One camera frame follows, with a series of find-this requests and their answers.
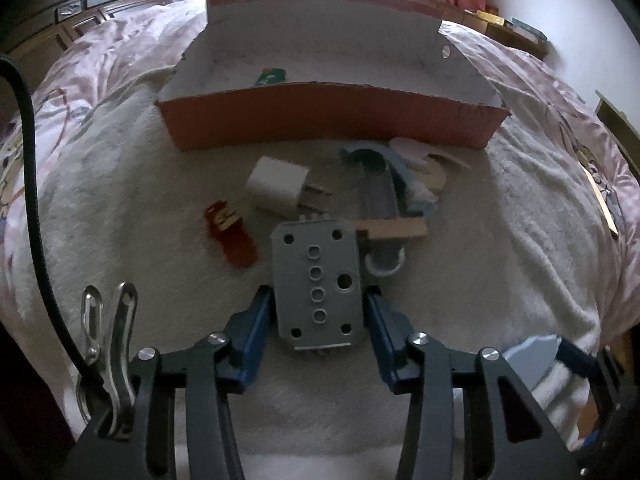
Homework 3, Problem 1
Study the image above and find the blue-grey curved track piece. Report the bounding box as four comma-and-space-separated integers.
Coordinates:
341, 142, 416, 278

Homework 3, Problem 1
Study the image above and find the notched wooden piece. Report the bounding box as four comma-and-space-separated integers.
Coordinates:
355, 217, 430, 241

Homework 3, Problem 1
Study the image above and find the light blue crumpled piece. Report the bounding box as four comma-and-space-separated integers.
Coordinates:
407, 180, 442, 217

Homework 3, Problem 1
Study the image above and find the cardboard box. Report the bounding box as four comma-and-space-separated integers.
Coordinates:
155, 0, 511, 153

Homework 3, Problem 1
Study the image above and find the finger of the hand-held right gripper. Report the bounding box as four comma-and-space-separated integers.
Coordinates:
552, 337, 608, 386

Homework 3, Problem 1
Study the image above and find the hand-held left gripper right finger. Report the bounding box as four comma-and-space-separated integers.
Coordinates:
362, 287, 576, 480

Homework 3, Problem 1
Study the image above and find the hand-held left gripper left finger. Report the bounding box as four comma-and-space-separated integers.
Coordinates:
62, 285, 276, 480

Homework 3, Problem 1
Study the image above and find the dark wooden headboard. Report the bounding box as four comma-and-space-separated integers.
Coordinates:
0, 0, 173, 61

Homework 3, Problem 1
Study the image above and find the small red toy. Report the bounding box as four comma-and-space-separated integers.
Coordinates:
204, 201, 260, 268

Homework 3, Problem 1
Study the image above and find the white power adapter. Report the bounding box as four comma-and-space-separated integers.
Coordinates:
245, 156, 333, 216

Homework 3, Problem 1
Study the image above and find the row of books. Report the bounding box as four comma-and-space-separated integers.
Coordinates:
465, 7, 548, 43

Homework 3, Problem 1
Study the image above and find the grey plate with holes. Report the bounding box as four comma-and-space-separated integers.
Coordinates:
270, 216, 366, 354

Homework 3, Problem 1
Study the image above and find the pink crescent piece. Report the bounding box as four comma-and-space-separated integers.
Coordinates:
389, 137, 473, 169

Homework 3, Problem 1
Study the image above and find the black cable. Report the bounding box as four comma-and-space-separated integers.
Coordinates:
0, 55, 96, 386

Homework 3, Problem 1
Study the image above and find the pink printed quilt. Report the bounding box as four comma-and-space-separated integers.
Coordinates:
0, 0, 640, 361

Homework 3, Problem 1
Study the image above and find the metal spring clip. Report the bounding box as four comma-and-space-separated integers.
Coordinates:
75, 282, 140, 441

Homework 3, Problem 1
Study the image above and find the beige curved wooden piece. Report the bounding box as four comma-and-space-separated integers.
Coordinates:
424, 157, 449, 192

